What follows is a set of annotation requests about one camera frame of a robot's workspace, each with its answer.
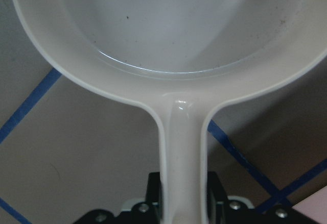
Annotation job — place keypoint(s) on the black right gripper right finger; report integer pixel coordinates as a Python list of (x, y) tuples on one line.
[(216, 197)]

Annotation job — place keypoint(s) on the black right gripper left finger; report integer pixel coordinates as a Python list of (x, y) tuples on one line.
[(153, 195)]

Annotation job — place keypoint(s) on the white plastic dustpan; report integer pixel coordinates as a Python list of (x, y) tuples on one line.
[(181, 61)]

